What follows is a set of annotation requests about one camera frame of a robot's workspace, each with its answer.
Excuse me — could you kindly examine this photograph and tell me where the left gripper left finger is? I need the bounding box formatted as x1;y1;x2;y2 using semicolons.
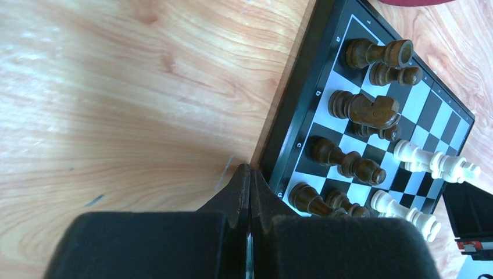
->
44;164;251;278

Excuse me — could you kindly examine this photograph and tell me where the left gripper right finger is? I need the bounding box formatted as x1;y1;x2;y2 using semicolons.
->
250;170;440;278

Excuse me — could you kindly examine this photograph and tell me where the black white chessboard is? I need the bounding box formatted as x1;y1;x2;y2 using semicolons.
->
257;0;476;219

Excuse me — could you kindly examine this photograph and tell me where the dark queen chess piece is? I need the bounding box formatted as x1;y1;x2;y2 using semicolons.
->
288;183;349;217

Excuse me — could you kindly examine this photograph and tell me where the dark bishop chess piece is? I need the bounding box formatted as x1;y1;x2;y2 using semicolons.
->
310;137;387;185

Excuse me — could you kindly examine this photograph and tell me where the dark knight chess piece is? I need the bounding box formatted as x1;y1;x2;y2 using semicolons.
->
328;90;401;130

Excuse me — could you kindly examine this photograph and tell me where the white queen chess piece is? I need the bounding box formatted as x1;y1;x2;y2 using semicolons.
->
393;140;481;183

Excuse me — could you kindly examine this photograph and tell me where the dark pawn chess piece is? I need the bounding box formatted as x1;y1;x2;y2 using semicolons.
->
369;63;424;86

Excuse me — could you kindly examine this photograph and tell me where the dark rook chess piece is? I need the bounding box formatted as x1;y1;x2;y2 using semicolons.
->
345;38;414;69

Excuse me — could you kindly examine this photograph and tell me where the red t-shirt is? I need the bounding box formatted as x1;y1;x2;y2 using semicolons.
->
379;0;454;7

